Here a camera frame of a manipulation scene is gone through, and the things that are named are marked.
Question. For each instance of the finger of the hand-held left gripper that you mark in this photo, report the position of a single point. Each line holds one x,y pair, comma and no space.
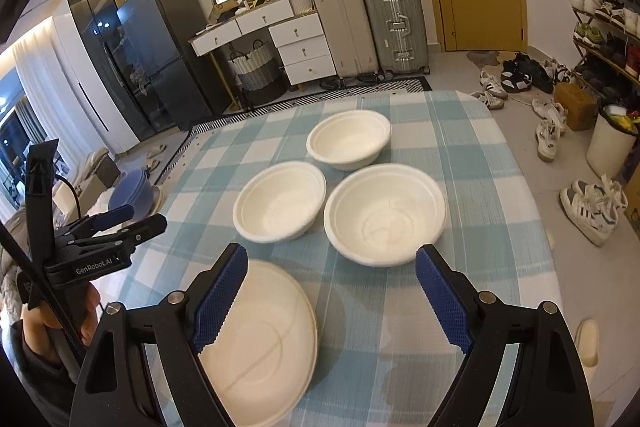
145,227
112,215

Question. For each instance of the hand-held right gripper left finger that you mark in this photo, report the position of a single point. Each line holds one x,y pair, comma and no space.
220,292

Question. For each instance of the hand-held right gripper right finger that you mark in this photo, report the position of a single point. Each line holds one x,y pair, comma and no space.
442,292

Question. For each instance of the large cream plate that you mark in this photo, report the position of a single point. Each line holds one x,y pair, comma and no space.
315,342
260,357

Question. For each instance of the white bowl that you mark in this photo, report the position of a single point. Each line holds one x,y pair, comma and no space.
280,202
348,137
385,212

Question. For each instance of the person's left forearm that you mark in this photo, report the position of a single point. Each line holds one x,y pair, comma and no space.
35,382

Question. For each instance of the person's left hand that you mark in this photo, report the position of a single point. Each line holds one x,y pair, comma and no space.
50,322

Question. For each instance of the blue bowl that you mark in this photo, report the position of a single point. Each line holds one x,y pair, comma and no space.
135,177
131,204

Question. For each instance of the beige sofa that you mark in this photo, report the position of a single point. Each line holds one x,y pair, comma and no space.
92,159

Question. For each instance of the white wardrobe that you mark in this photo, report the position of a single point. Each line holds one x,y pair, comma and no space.
85,87

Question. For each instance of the dark window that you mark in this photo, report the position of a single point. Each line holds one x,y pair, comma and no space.
10,132

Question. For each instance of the white curtain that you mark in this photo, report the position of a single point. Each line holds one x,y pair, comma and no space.
40,97

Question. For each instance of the beige slipper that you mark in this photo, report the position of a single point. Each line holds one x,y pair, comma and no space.
586,342

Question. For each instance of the grey fridge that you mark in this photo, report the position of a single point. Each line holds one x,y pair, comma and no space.
160,47

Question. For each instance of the scattered loose sneakers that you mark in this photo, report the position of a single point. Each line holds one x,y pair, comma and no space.
550,134

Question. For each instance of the woven grey white basket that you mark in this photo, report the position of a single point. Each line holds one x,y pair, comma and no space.
257,69

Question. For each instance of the black glass cabinet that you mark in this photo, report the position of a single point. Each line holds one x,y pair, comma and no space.
92,7

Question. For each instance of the white trash bin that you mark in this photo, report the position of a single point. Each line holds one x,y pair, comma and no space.
610,147

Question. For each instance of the small brown cardboard box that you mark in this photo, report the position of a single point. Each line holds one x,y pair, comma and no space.
575,107

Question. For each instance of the small open cardboard box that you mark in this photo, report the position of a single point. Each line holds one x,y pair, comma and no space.
222,10

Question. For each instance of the white drawer unit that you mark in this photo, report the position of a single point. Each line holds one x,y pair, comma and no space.
305,52

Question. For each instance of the white vanity desk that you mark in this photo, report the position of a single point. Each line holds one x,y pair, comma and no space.
265,17

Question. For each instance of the silver suitcase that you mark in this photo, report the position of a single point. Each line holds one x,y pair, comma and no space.
395,22

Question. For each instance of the beige suitcase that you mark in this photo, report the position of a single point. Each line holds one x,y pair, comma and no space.
345,27

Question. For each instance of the gold metal shoe rack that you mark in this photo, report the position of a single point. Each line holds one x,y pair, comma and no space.
607,53

